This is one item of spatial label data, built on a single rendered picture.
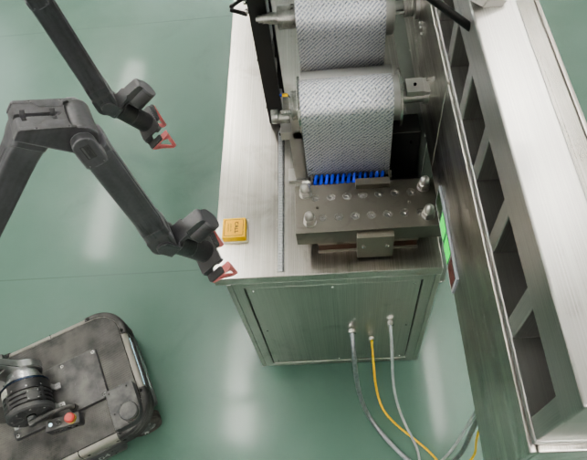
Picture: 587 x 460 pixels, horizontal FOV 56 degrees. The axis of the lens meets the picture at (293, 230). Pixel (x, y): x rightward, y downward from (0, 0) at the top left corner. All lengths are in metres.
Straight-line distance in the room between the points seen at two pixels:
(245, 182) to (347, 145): 0.42
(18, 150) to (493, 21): 0.82
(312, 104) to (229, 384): 1.41
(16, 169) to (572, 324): 0.86
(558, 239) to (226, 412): 1.84
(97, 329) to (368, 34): 1.60
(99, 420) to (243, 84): 1.37
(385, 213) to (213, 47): 2.41
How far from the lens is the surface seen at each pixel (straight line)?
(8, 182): 1.04
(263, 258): 1.62
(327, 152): 1.53
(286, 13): 1.58
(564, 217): 0.82
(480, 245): 1.04
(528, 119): 0.91
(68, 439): 2.34
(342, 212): 1.52
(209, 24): 3.91
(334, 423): 2.35
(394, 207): 1.53
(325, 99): 1.41
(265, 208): 1.71
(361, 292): 1.70
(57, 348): 2.49
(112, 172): 1.07
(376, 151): 1.54
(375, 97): 1.42
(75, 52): 1.50
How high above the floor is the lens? 2.30
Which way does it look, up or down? 58 degrees down
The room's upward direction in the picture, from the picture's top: 10 degrees counter-clockwise
